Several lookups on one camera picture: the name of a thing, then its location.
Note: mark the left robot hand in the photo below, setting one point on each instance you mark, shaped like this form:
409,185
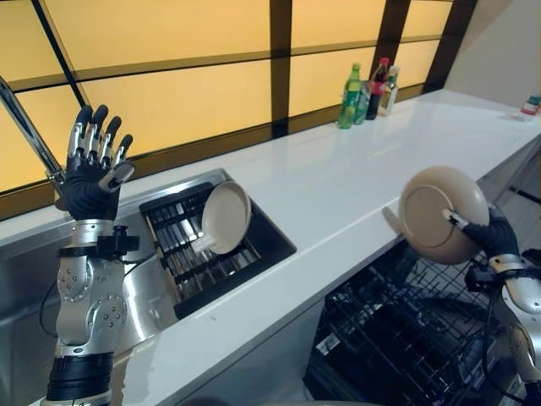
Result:
86,190

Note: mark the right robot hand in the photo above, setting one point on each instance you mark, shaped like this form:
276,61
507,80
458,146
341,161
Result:
496,237

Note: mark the beige round plate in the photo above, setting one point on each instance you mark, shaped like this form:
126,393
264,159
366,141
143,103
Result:
226,217
444,215

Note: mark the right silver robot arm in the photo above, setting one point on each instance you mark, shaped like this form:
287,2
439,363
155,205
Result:
513,313

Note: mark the chrome kitchen faucet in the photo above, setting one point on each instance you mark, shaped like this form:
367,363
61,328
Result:
31,135

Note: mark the stainless steel sink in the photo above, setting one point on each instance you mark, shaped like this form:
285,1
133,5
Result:
63,270

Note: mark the small jar red label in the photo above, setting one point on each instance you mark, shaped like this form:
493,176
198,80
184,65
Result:
531,105

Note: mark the black dish drying rack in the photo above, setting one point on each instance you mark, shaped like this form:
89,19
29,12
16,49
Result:
211,249

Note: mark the clear bottle green cap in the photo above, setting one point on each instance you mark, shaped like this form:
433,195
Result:
389,93

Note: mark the dark cola bottle red cap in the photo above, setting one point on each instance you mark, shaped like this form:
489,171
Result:
376,91

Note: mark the green soda bottle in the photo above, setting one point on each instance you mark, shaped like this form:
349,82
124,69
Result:
350,98

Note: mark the dark lattice window frame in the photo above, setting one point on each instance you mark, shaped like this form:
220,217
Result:
279,63

